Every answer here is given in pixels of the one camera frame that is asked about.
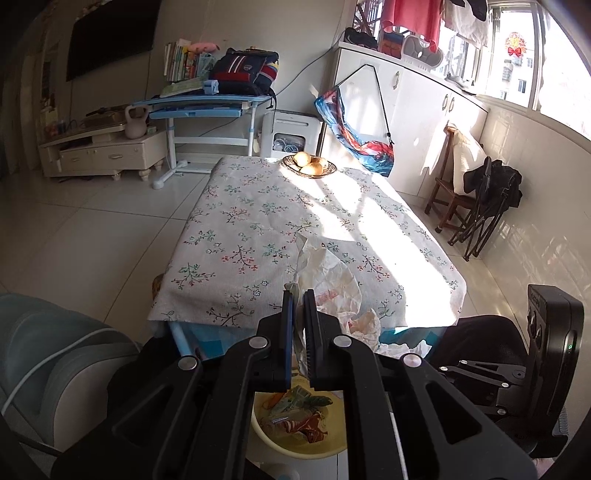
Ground cream television stand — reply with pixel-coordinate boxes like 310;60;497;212
38;127;167;182

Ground open book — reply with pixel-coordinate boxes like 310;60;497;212
159;78;204;97

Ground yellow plastic bucket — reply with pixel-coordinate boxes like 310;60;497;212
252;388;348;460

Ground white floor appliance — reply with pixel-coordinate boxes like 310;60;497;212
259;110;324;160

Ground colourful box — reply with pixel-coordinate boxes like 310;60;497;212
378;30;407;58

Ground pink shirt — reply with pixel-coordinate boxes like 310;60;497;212
381;0;443;55

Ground white cabinet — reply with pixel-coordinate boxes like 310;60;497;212
320;41;490;197

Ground person's leg black trousers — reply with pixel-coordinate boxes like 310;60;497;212
427;315;529;370

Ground black shoes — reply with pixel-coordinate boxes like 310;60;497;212
342;27;379;49

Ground white plastic bag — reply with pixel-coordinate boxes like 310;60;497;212
284;232;384;370

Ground floral white tablecloth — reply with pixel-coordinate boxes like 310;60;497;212
148;156;467;330

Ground blue checked under cloth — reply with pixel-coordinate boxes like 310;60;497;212
168;320;444;361

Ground blue study desk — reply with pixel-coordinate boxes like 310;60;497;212
134;92;271;190

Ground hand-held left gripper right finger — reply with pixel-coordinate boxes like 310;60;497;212
302;288;539;480

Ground black wall television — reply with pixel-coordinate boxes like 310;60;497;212
66;0;158;82

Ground grey blue armchair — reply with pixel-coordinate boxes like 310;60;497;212
0;292;141;455

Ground row of books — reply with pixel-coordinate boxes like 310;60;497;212
164;39;215;84

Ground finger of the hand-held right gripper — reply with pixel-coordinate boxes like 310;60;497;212
480;392;532;417
438;359;528;387

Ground black folding chair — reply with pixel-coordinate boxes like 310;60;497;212
448;157;523;261

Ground dark striped backpack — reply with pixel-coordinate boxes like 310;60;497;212
209;47;280;97

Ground red window decoration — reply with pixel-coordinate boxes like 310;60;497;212
505;31;527;58

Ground blue white packet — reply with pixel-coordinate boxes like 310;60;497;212
272;387;315;411

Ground white garment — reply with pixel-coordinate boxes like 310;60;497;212
441;0;490;47

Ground wooden chair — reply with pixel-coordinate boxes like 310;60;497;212
425;124;485;234

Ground woven fruit bowl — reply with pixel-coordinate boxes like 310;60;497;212
281;154;339;178

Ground white pillow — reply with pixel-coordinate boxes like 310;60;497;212
450;129;486;195

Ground white cable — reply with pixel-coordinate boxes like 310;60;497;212
0;325;109;416

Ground colourful hanging bag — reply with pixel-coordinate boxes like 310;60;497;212
315;65;397;178

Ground white plastic basket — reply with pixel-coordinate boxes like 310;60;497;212
402;34;445;70

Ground beige kettlebell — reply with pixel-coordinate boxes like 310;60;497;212
124;105;149;139

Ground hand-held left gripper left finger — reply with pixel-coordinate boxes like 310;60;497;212
51;291;296;480

